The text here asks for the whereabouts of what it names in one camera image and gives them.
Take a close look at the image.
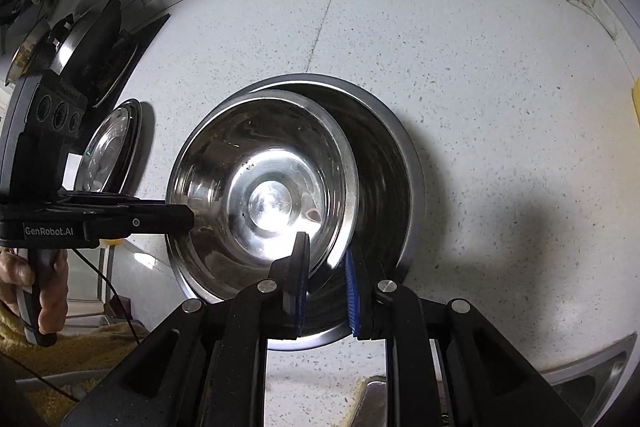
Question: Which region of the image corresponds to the yellow detergent bottle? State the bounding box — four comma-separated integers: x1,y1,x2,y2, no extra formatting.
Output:
631,78,640,124

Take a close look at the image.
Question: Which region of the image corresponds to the steel sink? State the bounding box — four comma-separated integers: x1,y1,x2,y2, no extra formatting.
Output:
541,333,637,426

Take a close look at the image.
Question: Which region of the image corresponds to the steel wok with lid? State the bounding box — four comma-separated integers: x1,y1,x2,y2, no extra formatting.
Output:
4,0,122,86

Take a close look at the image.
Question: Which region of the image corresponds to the black gas stove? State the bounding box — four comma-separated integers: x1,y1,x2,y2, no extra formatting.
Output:
49,12,172,108

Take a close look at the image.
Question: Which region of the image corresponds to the person's left hand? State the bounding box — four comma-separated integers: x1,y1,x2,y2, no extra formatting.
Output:
1,247,68,334

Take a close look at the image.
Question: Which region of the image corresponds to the small steel dish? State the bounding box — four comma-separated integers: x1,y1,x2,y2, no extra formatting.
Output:
74,98,142,194

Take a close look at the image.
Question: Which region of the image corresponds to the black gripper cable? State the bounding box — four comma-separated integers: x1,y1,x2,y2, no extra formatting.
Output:
71,248,144,346

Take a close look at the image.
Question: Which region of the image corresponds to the medium steel bowl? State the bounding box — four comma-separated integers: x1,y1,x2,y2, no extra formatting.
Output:
166,90,359,303

